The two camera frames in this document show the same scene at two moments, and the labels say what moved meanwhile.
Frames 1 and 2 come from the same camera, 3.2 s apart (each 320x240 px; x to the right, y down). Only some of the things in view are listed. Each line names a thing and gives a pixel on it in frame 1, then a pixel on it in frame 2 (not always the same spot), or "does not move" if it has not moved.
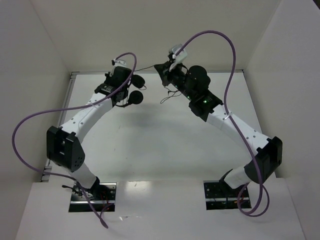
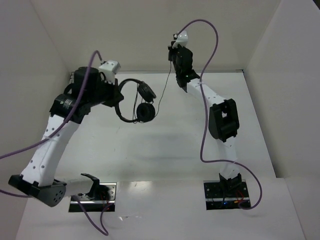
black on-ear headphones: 135,97 -> 146,111
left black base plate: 101,195 does not move
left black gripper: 116,75 -> 116,93
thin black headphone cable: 166,90 -> 158,102
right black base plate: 219,195 does not move
